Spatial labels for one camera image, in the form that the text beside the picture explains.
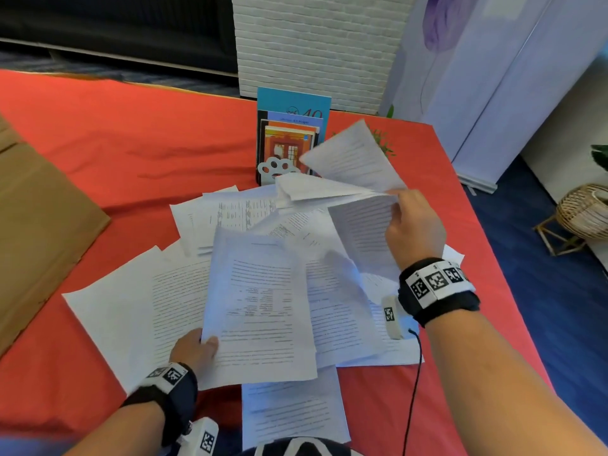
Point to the person's right hand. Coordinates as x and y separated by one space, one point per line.
418 230

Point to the person's left hand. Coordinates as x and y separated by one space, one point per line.
190 349

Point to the person's right thumb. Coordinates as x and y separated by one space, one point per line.
393 223

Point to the person's left thumb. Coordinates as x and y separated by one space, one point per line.
210 345

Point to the printed paper sheet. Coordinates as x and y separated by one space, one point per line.
356 161
259 308

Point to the person's left forearm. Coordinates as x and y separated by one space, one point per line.
126 429

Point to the person's right forearm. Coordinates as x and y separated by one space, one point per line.
494 394

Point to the black marker wristband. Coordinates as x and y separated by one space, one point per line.
175 394
434 287

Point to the pile of printed papers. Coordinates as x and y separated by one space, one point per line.
142 308

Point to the small green plant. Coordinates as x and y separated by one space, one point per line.
384 140

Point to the white paw bookend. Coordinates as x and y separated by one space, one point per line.
275 169

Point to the red house cover book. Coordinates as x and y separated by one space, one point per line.
285 144

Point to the black white chest device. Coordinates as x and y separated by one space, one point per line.
299 447

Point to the lilac book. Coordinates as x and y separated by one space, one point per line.
304 119

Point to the blue book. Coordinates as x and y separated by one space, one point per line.
294 100

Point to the white roll-up banner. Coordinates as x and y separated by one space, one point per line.
489 80

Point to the wicker basket stand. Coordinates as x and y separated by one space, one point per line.
582 213

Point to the white brick panel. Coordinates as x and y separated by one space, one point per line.
323 47

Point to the brown cardboard sheet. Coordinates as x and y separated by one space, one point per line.
33 232

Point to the green plant leaf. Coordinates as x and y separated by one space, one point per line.
601 156

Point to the red tablecloth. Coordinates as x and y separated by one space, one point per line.
142 137

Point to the black sofa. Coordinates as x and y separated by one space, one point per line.
118 28

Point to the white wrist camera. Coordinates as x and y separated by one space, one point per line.
393 318
202 439

